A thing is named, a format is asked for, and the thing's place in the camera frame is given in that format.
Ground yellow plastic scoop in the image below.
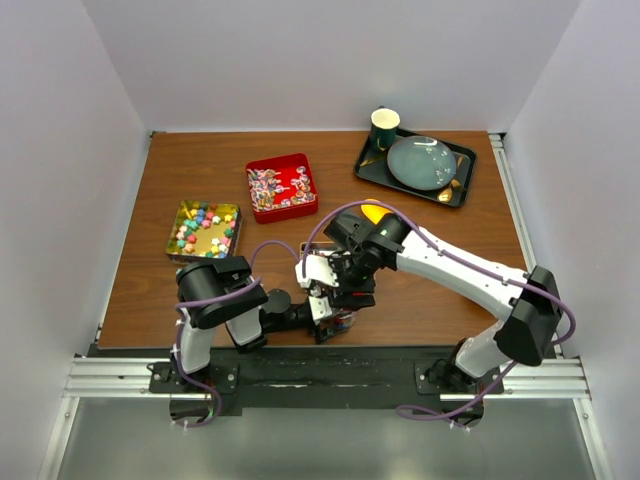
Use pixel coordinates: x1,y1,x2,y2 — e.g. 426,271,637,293
360,203,391,225

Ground dark green paper cup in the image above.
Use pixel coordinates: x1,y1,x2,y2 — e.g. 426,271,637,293
369,107,400,151

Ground gold fork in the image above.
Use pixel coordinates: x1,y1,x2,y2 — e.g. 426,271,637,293
359,152,385,167

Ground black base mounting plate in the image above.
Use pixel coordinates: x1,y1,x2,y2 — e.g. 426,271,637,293
147,346,500,419

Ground tin of star candies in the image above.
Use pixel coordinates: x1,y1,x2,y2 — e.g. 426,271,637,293
165,200,242,264

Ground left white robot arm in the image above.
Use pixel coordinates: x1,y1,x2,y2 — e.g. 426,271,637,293
171,256,331,392

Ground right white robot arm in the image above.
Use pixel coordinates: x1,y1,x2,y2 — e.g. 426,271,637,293
324,211,562,393

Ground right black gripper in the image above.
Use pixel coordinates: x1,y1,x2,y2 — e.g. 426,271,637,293
321,247,376,309

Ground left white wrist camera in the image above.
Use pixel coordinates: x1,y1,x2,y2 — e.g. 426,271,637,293
308,296,333,324

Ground clear plastic jar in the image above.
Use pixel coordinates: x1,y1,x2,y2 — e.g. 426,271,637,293
325,310,356,338

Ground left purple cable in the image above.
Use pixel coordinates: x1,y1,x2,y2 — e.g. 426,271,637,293
174,241,301,311

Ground gold tin of lollipops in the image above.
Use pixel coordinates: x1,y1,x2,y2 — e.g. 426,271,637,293
299,241,345,258

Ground gold spoon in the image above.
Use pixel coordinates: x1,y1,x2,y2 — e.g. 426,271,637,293
437,155,467,203

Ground dark teal plate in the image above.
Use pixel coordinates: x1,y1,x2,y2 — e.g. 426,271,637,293
387,135,457,191

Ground red tin swirl lollipops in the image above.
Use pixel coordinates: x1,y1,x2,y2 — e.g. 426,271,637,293
245,153,319,224

